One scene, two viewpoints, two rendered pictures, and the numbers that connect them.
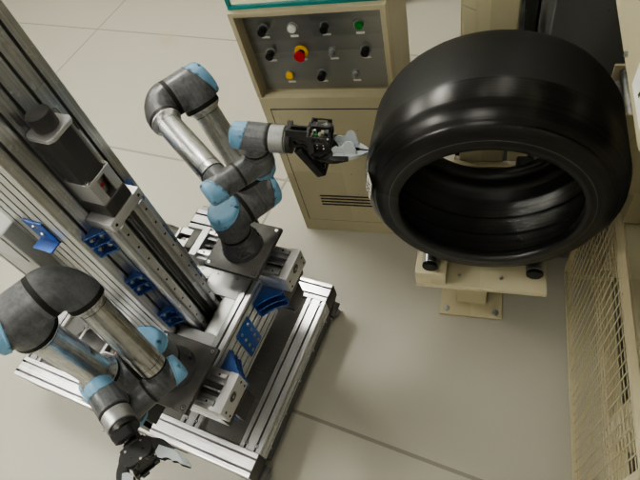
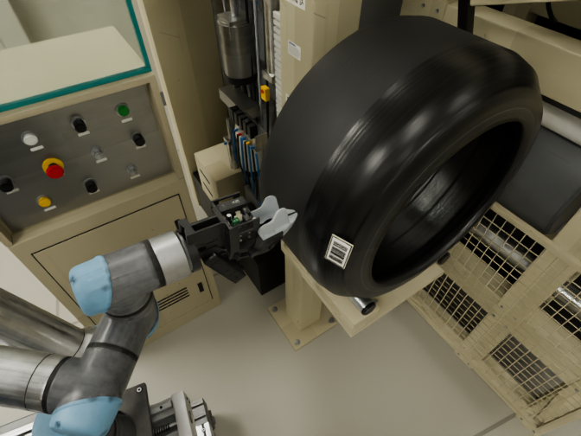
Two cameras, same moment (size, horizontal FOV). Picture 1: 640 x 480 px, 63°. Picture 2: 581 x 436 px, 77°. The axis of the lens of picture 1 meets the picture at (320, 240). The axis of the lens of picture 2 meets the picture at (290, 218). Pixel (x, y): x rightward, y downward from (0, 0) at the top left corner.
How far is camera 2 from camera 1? 0.89 m
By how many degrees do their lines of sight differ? 38
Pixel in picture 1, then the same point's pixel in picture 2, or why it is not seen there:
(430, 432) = not seen: outside the picture
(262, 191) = not seen: hidden behind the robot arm
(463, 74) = (418, 56)
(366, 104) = (156, 197)
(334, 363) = not seen: outside the picture
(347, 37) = (111, 130)
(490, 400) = (383, 389)
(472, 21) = (322, 33)
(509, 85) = (478, 48)
